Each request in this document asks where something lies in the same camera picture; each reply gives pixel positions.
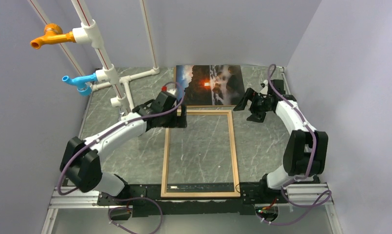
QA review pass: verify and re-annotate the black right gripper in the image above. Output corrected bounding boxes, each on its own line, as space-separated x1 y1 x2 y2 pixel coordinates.
233 88 272 123

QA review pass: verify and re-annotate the sunset landscape photo print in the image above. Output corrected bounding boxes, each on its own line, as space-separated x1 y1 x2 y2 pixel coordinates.
174 65 245 107

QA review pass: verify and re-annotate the clear acrylic glass sheet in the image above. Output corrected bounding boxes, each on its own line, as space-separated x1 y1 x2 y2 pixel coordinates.
166 113 235 194

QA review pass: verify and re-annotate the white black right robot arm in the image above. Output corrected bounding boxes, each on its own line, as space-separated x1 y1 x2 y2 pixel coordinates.
233 79 328 202

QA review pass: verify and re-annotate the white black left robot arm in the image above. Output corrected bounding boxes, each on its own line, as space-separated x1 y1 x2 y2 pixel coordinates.
58 87 187 205

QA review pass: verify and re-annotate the blue plastic faucet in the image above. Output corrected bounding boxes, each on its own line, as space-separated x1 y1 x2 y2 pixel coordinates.
62 73 98 96

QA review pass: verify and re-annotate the white PVC pipe stand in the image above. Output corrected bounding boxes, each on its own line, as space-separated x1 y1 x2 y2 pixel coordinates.
29 0 159 112

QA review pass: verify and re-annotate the orange plastic faucet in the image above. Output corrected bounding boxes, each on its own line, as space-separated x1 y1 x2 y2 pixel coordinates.
30 23 76 49

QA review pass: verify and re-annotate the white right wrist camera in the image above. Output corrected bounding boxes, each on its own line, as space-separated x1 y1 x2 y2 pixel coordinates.
259 80 268 96

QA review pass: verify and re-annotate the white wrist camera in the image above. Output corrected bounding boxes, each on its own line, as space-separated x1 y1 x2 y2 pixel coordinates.
161 86 179 98
259 80 268 96

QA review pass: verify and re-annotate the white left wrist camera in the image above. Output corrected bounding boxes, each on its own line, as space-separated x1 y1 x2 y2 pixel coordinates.
161 86 179 98

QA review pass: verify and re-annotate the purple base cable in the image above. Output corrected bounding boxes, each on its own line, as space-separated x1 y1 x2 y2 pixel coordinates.
108 197 164 234

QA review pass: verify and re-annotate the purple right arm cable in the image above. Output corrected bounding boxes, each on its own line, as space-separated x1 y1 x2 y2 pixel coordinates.
256 64 333 226

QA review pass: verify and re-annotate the aluminium extrusion rail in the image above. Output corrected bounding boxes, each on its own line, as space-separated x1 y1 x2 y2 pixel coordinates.
49 188 99 209

